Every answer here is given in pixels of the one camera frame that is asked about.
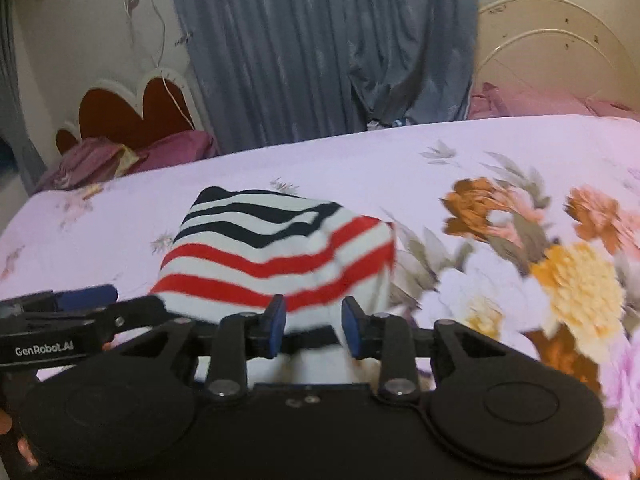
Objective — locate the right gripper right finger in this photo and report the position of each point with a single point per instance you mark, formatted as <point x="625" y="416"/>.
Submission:
<point x="388" y="339"/>

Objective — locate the red heart shaped headboard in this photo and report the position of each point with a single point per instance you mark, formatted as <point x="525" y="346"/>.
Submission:
<point x="161" y="106"/>

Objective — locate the striped knit child sweater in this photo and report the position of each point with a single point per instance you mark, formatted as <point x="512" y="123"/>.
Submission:
<point x="235" y="251"/>

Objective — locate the pink floral bed sheet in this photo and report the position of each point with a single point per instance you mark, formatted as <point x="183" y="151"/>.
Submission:
<point x="526" y="229"/>

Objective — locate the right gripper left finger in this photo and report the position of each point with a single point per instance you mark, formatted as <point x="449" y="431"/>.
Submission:
<point x="238" y="339"/>

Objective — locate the left side grey curtain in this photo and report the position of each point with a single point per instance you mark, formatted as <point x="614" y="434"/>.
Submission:
<point x="30" y="165"/>

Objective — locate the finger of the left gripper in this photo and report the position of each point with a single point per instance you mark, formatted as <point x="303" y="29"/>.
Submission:
<point x="86" y="298"/>

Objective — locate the pink bedding on far bed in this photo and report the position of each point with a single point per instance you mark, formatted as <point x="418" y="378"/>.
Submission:
<point x="493" y="102"/>

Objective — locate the blue grey curtain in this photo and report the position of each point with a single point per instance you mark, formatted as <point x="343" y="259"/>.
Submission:
<point x="285" y="71"/>

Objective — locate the person left hand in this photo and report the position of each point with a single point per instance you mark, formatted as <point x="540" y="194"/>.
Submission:
<point x="6" y="424"/>

